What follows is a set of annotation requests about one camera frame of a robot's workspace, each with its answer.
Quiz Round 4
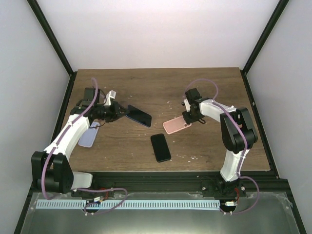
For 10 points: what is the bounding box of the blue smartphone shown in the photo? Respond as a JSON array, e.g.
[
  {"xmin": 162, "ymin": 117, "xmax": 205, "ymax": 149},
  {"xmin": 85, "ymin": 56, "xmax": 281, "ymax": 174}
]
[{"xmin": 126, "ymin": 105, "xmax": 152, "ymax": 127}]

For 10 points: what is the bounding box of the pink phone case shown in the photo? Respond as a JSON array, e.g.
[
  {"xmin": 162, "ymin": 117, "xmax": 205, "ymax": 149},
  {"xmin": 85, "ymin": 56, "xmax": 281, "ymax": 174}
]
[{"xmin": 163, "ymin": 116, "xmax": 192, "ymax": 135}]

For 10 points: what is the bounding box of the lavender phone case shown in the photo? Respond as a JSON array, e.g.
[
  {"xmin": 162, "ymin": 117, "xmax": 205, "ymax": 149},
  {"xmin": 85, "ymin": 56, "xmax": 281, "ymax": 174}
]
[{"xmin": 78, "ymin": 121, "xmax": 100, "ymax": 148}]

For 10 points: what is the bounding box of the black phone case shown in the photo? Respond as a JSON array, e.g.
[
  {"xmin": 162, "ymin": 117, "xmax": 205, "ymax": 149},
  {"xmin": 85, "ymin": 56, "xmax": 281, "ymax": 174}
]
[{"xmin": 150, "ymin": 133, "xmax": 171, "ymax": 163}]

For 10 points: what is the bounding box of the black smartphone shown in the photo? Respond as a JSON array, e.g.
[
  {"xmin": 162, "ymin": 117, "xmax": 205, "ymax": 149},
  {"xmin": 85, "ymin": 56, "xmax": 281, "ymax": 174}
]
[{"xmin": 151, "ymin": 134, "xmax": 170, "ymax": 162}]

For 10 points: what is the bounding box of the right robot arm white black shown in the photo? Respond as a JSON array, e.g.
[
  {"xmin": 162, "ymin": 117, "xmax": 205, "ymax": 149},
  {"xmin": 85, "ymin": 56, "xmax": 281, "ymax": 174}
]
[{"xmin": 182, "ymin": 88, "xmax": 258, "ymax": 196}]

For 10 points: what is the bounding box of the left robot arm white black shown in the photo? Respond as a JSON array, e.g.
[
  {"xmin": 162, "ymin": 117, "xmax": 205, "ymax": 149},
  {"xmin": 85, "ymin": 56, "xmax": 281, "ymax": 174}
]
[{"xmin": 31, "ymin": 88, "xmax": 128, "ymax": 197}]

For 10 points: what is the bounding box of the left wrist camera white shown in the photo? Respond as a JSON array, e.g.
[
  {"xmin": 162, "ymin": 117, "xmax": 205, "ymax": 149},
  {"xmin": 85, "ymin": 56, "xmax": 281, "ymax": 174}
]
[{"xmin": 104, "ymin": 90, "xmax": 117, "ymax": 106}]

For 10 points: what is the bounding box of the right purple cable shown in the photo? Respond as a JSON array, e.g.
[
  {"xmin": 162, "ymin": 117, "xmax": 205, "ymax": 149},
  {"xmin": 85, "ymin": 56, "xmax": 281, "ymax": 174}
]
[{"xmin": 184, "ymin": 78, "xmax": 259, "ymax": 215}]

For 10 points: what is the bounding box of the purple cable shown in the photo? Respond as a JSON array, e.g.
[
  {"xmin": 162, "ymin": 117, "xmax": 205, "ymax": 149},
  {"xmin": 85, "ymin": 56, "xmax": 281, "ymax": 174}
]
[
  {"xmin": 41, "ymin": 77, "xmax": 128, "ymax": 215},
  {"xmin": 184, "ymin": 78, "xmax": 259, "ymax": 215}
]

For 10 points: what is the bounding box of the white slotted cable duct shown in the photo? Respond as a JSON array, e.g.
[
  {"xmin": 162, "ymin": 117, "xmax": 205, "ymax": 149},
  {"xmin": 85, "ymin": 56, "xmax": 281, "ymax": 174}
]
[{"xmin": 35, "ymin": 199, "xmax": 220, "ymax": 211}]

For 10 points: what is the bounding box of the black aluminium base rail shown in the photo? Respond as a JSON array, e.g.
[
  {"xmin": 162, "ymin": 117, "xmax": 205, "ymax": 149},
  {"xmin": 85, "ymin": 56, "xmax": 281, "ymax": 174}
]
[{"xmin": 90, "ymin": 171, "xmax": 290, "ymax": 198}]

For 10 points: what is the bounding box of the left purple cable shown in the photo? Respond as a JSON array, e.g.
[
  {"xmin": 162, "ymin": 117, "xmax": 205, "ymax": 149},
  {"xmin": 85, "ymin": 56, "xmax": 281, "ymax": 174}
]
[{"xmin": 41, "ymin": 77, "xmax": 128, "ymax": 215}]

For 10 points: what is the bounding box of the left black frame post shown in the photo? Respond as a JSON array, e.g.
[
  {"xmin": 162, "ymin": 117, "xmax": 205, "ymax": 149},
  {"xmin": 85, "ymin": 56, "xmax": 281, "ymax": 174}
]
[{"xmin": 26, "ymin": 0, "xmax": 75, "ymax": 76}]

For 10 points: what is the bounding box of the black frame post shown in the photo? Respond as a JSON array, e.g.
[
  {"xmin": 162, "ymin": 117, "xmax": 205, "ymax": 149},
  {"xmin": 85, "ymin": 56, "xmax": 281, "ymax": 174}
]
[
  {"xmin": 242, "ymin": 0, "xmax": 291, "ymax": 73},
  {"xmin": 26, "ymin": 0, "xmax": 75, "ymax": 76}
]

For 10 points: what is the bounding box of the right black frame post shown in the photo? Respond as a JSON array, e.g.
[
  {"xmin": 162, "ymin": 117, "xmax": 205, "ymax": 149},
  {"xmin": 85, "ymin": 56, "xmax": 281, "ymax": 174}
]
[{"xmin": 242, "ymin": 0, "xmax": 291, "ymax": 73}]

